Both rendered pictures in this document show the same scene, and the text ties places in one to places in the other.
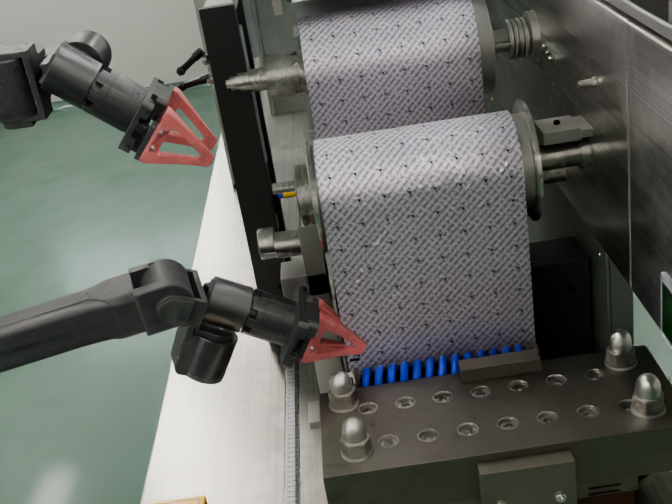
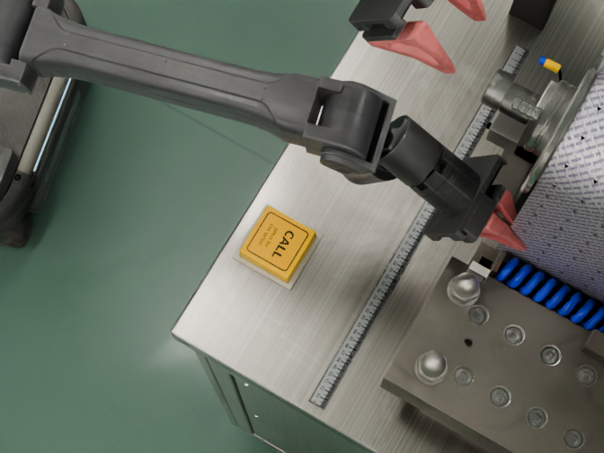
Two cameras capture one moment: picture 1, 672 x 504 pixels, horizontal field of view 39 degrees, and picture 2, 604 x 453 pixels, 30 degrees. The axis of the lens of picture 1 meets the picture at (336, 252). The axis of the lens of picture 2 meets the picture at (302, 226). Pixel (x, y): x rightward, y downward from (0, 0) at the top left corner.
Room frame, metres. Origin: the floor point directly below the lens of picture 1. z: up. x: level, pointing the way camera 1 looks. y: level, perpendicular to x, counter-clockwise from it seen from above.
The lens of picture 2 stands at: (0.59, 0.04, 2.25)
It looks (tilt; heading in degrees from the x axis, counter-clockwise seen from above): 73 degrees down; 29
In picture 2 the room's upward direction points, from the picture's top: straight up
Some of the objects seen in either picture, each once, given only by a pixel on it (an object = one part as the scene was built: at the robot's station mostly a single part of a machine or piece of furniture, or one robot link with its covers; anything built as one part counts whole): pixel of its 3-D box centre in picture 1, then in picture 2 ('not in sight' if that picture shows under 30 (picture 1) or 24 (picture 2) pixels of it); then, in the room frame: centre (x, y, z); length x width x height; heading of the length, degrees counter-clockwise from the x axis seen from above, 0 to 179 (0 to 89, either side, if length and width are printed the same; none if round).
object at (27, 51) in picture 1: (52, 73); not in sight; (1.10, 0.29, 1.44); 0.12 x 0.11 x 0.09; 88
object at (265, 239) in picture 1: (267, 243); (497, 89); (1.10, 0.09, 1.18); 0.04 x 0.02 x 0.04; 178
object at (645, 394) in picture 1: (648, 391); not in sight; (0.83, -0.31, 1.05); 0.04 x 0.04 x 0.04
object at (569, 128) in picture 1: (562, 127); not in sight; (1.06, -0.29, 1.28); 0.06 x 0.05 x 0.02; 88
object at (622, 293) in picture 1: (469, 90); not in sight; (2.13, -0.37, 1.02); 2.24 x 0.04 x 0.24; 178
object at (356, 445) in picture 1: (354, 435); (432, 365); (0.84, 0.01, 1.05); 0.04 x 0.04 x 0.04
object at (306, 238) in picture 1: (311, 323); (509, 150); (1.10, 0.05, 1.05); 0.06 x 0.05 x 0.31; 88
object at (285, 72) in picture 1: (289, 74); not in sight; (1.31, 0.02, 1.33); 0.06 x 0.06 x 0.06; 88
